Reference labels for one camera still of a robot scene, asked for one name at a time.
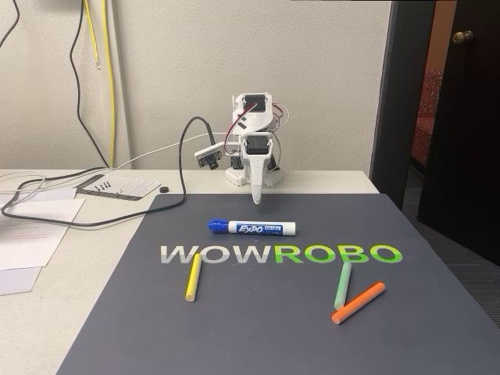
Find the blue Expo marker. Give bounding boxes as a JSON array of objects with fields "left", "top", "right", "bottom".
[{"left": 207, "top": 218, "right": 297, "bottom": 238}]

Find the yellow chalk stick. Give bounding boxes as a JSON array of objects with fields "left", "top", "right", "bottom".
[{"left": 184, "top": 252, "right": 203, "bottom": 302}]

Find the green chalk stick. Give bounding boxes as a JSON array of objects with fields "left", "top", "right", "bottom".
[{"left": 334, "top": 261, "right": 353, "bottom": 310}]

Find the dark grey WOWROBO mat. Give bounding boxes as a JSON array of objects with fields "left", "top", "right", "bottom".
[{"left": 56, "top": 193, "right": 500, "bottom": 375}]

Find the orange chalk stick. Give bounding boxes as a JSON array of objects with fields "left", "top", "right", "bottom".
[{"left": 330, "top": 281, "right": 387, "bottom": 326}]

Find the red fabric seat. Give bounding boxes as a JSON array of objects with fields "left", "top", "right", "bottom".
[{"left": 411, "top": 67, "right": 445, "bottom": 166}]

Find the dark brown door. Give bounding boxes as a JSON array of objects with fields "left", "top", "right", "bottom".
[{"left": 416, "top": 0, "right": 500, "bottom": 269}]

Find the white paper sheet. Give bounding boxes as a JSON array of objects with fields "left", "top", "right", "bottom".
[
  {"left": 0, "top": 186, "right": 78, "bottom": 205},
  {"left": 0, "top": 266, "right": 42, "bottom": 297},
  {"left": 0, "top": 198, "right": 88, "bottom": 271}
]

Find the black red servo wire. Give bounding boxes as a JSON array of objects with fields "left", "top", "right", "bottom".
[{"left": 223, "top": 102, "right": 257, "bottom": 146}]

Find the red white servo wire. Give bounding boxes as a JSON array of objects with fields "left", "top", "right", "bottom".
[{"left": 272, "top": 102, "right": 292, "bottom": 127}]

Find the white gripper camera box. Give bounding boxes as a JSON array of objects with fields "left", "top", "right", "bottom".
[{"left": 194, "top": 141, "right": 227, "bottom": 171}]

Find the black camera cable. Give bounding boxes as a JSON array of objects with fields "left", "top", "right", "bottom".
[{"left": 1, "top": 116, "right": 216, "bottom": 228}]

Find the white cable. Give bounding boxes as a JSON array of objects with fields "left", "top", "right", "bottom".
[{"left": 0, "top": 132, "right": 227, "bottom": 205}]

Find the dark grey door frame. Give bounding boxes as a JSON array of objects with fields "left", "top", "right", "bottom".
[{"left": 369, "top": 0, "right": 437, "bottom": 214}]

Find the long yellow wire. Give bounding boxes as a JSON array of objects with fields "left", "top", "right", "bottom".
[{"left": 101, "top": 0, "right": 116, "bottom": 168}]

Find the yellow wire with connector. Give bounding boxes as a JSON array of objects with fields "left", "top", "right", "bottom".
[{"left": 83, "top": 0, "right": 102, "bottom": 70}]

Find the black wall cable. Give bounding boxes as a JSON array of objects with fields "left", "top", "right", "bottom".
[
  {"left": 0, "top": 0, "right": 21, "bottom": 48},
  {"left": 70, "top": 0, "right": 111, "bottom": 169}
]

